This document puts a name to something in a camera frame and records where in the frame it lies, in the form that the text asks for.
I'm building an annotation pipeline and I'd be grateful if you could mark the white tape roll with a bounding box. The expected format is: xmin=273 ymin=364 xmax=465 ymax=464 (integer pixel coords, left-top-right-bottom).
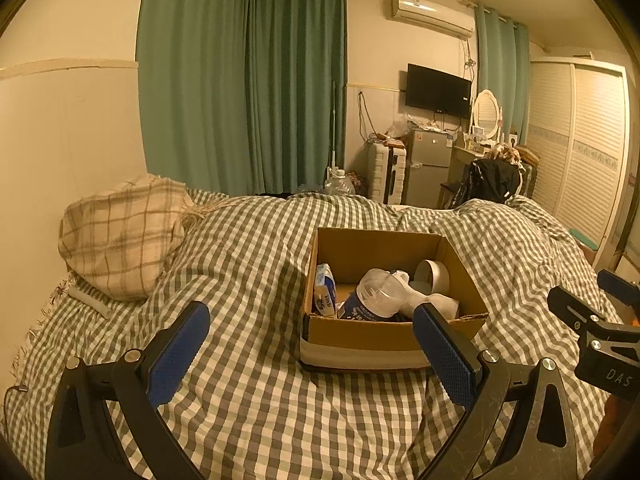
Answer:
xmin=413 ymin=259 xmax=450 ymax=295

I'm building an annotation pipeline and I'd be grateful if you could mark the clear plastic bottle blue label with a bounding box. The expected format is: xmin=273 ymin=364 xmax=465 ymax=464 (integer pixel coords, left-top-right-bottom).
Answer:
xmin=337 ymin=268 xmax=416 ymax=322

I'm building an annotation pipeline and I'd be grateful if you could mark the small blue white carton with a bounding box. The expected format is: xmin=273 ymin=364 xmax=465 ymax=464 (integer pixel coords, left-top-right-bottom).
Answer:
xmin=313 ymin=262 xmax=338 ymax=317

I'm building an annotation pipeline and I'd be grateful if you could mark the floral fringed bed sheet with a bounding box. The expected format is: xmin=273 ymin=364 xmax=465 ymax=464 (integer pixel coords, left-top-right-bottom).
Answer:
xmin=10 ymin=270 xmax=81 ymax=391

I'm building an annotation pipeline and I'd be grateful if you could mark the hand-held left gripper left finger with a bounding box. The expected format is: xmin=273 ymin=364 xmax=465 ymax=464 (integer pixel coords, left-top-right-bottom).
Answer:
xmin=44 ymin=301 xmax=212 ymax=480

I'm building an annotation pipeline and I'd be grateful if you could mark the white sock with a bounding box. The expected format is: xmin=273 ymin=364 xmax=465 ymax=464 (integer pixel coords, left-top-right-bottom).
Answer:
xmin=407 ymin=285 xmax=460 ymax=321

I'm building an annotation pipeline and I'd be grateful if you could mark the clear plastic bag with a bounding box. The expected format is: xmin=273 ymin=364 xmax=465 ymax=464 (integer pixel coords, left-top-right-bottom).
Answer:
xmin=392 ymin=114 xmax=418 ymax=140

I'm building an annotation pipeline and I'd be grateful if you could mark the green curtain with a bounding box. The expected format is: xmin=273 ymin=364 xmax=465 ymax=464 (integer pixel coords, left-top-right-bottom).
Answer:
xmin=136 ymin=0 xmax=251 ymax=196
xmin=475 ymin=5 xmax=531 ymax=146
xmin=244 ymin=0 xmax=347 ymax=196

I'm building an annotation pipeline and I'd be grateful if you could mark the beige plaid pillow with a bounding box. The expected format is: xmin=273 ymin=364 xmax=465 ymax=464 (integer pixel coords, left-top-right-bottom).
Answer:
xmin=58 ymin=174 xmax=195 ymax=302

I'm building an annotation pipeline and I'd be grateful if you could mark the brown stool green top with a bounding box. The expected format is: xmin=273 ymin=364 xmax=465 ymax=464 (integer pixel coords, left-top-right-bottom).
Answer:
xmin=570 ymin=229 xmax=598 ymax=261

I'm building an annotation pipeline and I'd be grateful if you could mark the black jacket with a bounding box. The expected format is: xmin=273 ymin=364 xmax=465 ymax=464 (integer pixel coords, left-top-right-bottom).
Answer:
xmin=452 ymin=158 xmax=521 ymax=208

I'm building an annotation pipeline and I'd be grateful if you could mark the large clear water jug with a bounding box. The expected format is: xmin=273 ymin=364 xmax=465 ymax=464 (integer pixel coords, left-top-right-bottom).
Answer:
xmin=324 ymin=169 xmax=356 ymax=197

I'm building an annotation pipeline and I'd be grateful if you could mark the cardboard box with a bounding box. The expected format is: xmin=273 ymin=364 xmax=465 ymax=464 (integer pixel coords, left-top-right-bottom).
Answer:
xmin=299 ymin=226 xmax=490 ymax=372

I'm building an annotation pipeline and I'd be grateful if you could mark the white pole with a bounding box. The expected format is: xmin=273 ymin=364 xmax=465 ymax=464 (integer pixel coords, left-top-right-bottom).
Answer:
xmin=327 ymin=80 xmax=339 ymax=173

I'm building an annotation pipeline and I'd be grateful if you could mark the thin dark cable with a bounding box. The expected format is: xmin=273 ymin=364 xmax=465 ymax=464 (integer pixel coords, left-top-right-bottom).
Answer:
xmin=0 ymin=384 xmax=28 ymax=411

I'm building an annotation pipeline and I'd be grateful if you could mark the white air conditioner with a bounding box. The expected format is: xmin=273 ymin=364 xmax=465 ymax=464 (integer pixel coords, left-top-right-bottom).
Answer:
xmin=385 ymin=0 xmax=475 ymax=40

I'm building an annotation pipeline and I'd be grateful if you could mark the green white checkered duvet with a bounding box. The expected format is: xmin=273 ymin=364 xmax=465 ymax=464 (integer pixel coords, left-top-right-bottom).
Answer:
xmin=0 ymin=191 xmax=626 ymax=480

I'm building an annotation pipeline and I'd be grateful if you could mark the dark suitcase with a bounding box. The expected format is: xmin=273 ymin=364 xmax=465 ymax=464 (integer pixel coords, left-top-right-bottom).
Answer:
xmin=517 ymin=160 xmax=540 ymax=196

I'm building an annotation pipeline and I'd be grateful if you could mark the patterned brown cloth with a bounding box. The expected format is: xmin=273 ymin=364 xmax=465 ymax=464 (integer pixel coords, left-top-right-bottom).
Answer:
xmin=487 ymin=142 xmax=521 ymax=163

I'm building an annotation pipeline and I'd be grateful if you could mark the black wall television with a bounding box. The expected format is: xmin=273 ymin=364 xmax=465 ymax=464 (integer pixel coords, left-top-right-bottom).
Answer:
xmin=406 ymin=63 xmax=473 ymax=117

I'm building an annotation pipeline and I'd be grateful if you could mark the white ribbed suitcase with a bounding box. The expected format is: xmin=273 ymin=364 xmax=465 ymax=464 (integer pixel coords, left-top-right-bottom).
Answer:
xmin=367 ymin=141 xmax=408 ymax=205

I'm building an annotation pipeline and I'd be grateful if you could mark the white ribbed bar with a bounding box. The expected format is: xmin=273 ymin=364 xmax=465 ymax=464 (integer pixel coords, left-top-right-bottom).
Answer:
xmin=74 ymin=287 xmax=110 ymax=320

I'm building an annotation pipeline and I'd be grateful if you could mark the silver fridge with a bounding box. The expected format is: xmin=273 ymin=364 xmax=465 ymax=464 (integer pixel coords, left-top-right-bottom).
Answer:
xmin=402 ymin=127 xmax=453 ymax=207

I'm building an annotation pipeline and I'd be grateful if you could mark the oval white vanity mirror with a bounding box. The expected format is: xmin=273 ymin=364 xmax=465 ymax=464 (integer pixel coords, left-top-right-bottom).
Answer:
xmin=470 ymin=89 xmax=502 ymax=142

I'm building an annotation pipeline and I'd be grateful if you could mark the hanging wall cable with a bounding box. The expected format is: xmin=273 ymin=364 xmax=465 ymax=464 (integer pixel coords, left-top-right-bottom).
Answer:
xmin=357 ymin=91 xmax=374 ymax=141

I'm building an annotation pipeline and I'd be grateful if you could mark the white louvered wardrobe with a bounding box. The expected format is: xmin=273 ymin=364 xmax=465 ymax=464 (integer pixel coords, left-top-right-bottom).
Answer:
xmin=520 ymin=57 xmax=631 ymax=261

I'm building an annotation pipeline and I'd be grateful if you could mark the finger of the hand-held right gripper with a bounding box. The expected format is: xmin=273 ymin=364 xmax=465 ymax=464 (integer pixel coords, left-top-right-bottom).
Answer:
xmin=597 ymin=269 xmax=640 ymax=306
xmin=546 ymin=285 xmax=640 ymax=343

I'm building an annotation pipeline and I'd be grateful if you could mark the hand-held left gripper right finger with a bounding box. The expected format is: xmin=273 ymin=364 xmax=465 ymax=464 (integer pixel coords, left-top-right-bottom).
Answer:
xmin=412 ymin=302 xmax=593 ymax=480

